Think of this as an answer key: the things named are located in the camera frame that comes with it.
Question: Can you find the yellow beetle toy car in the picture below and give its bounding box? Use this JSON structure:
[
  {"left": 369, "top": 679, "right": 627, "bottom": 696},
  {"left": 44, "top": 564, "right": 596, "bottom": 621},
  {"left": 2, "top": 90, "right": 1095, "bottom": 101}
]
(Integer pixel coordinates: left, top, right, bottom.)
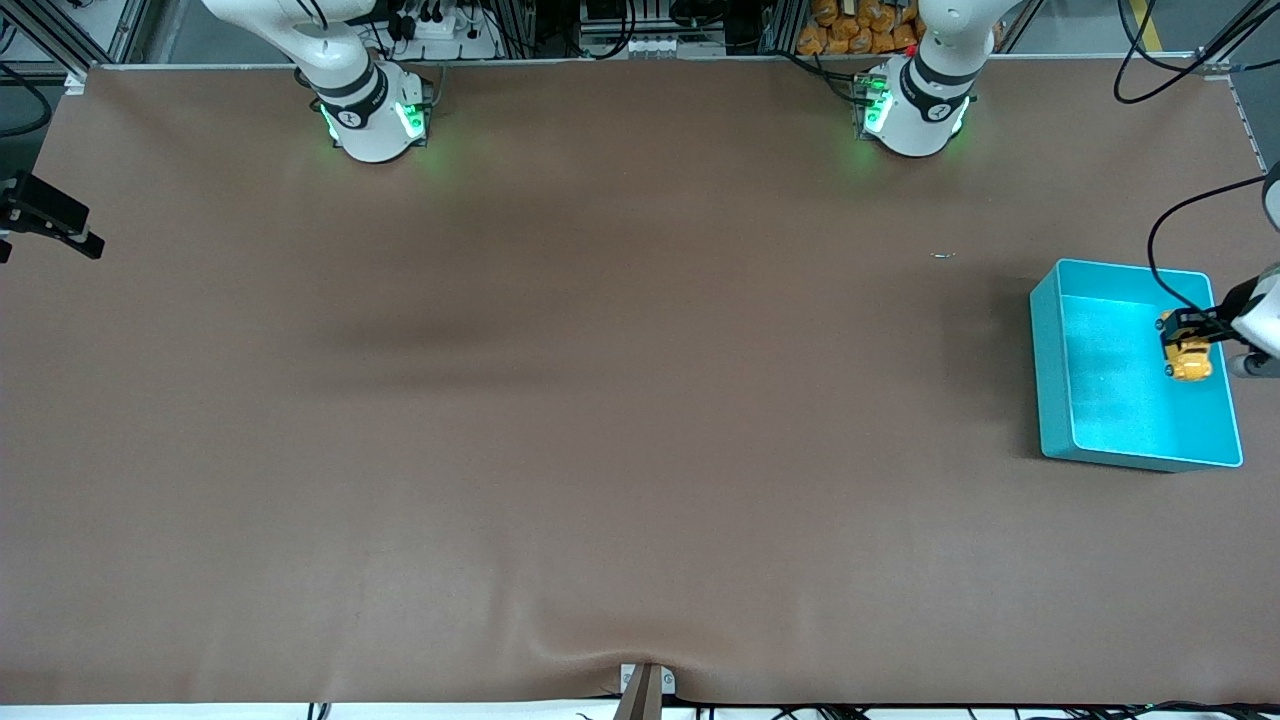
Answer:
[{"left": 1160, "top": 334, "right": 1215, "bottom": 384}]

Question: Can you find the teal plastic bin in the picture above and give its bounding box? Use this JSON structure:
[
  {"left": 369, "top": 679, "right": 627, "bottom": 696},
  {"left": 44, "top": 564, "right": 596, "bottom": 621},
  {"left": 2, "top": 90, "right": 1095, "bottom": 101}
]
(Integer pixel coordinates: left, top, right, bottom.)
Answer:
[{"left": 1029, "top": 258, "right": 1245, "bottom": 473}]

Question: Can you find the white power strip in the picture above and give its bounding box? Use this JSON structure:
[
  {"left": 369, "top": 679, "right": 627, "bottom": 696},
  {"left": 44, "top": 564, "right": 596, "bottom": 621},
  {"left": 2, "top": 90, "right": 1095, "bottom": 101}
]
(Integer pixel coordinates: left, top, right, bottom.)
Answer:
[{"left": 395, "top": 0, "right": 501, "bottom": 61}]

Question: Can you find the orange snack bags pile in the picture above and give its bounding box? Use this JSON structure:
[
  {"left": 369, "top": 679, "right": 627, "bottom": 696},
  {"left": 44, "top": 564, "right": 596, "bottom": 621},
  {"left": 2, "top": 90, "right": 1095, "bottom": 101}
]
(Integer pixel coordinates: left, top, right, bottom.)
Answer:
[{"left": 797, "top": 0, "right": 926, "bottom": 57}]

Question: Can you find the brown table cover mat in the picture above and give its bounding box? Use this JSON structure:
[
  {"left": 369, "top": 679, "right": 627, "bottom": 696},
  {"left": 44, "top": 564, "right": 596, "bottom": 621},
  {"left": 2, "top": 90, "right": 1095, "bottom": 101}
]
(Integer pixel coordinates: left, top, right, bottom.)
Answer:
[{"left": 0, "top": 55, "right": 1280, "bottom": 706}]

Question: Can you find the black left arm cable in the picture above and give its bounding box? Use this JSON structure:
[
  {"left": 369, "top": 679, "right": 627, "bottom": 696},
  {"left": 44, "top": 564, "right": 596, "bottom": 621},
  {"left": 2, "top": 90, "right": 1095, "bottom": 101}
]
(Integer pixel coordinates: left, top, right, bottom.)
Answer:
[{"left": 1114, "top": 0, "right": 1280, "bottom": 323}]

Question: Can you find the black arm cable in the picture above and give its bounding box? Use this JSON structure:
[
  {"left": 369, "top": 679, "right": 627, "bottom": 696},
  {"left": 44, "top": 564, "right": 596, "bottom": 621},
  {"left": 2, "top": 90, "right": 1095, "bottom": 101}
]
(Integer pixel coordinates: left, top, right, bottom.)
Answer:
[
  {"left": 1114, "top": 0, "right": 1280, "bottom": 323},
  {"left": 0, "top": 62, "right": 54, "bottom": 139}
]

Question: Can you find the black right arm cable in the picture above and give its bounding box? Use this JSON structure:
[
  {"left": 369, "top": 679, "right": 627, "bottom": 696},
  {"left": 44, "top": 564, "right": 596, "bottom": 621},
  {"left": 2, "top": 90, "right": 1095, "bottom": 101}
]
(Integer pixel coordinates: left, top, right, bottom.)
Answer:
[{"left": 0, "top": 62, "right": 54, "bottom": 139}]

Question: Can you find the metal clamp bracket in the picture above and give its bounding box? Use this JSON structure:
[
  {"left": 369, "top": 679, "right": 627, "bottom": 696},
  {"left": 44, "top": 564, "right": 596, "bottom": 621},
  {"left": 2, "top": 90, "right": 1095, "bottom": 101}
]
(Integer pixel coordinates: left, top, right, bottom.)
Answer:
[{"left": 620, "top": 663, "right": 677, "bottom": 720}]

